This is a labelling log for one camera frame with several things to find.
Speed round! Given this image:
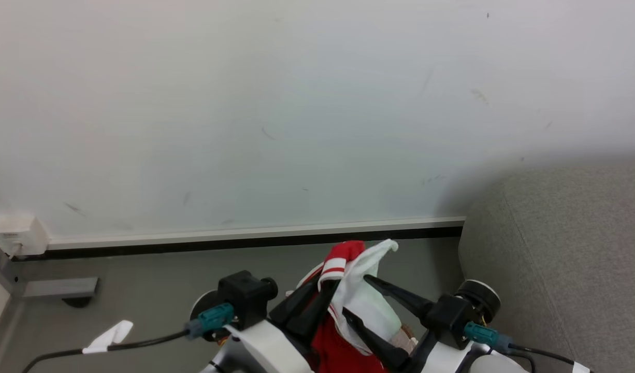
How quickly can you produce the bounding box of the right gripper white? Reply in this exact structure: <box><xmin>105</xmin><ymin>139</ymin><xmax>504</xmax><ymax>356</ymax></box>
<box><xmin>342</xmin><ymin>275</ymin><xmax>474</xmax><ymax>373</ymax></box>

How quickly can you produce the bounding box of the white mint garment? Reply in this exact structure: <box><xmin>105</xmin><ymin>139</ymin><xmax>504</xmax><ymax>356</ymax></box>
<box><xmin>329</xmin><ymin>239</ymin><xmax>404</xmax><ymax>356</ymax></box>

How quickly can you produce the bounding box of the right black cable teal plug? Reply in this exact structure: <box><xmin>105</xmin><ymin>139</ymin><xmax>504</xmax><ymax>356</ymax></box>
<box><xmin>464</xmin><ymin>321</ymin><xmax>595</xmax><ymax>373</ymax></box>

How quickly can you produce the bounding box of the black cable teal plug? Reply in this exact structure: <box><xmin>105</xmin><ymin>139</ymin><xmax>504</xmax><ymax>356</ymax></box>
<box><xmin>21</xmin><ymin>303</ymin><xmax>236</xmax><ymax>373</ymax></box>
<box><xmin>464</xmin><ymin>321</ymin><xmax>595</xmax><ymax>373</ymax></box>

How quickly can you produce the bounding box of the left black cable teal plug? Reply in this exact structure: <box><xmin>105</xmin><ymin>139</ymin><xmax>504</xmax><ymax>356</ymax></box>
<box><xmin>21</xmin><ymin>303</ymin><xmax>236</xmax><ymax>373</ymax></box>

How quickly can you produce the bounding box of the grey metal furniture leg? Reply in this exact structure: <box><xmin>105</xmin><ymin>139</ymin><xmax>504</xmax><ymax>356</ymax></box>
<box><xmin>0</xmin><ymin>233</ymin><xmax>100</xmax><ymax>358</ymax></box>

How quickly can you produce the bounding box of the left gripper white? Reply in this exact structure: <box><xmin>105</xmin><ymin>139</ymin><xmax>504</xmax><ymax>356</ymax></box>
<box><xmin>214</xmin><ymin>275</ymin><xmax>342</xmax><ymax>373</ymax></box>

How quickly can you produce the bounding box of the white wall socket box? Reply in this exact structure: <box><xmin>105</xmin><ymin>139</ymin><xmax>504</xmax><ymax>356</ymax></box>
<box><xmin>0</xmin><ymin>214</ymin><xmax>50</xmax><ymax>257</ymax></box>

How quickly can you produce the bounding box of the red white striped garment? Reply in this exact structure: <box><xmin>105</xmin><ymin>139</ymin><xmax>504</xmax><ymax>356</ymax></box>
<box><xmin>296</xmin><ymin>240</ymin><xmax>392</xmax><ymax>373</ymax></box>

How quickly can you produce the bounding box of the white black wall baseboard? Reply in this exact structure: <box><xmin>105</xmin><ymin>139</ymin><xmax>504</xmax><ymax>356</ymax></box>
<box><xmin>12</xmin><ymin>216</ymin><xmax>466</xmax><ymax>262</ymax></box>

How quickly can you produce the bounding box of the grey fabric sofa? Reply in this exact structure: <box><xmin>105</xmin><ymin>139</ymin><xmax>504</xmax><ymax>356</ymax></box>
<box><xmin>458</xmin><ymin>161</ymin><xmax>635</xmax><ymax>373</ymax></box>

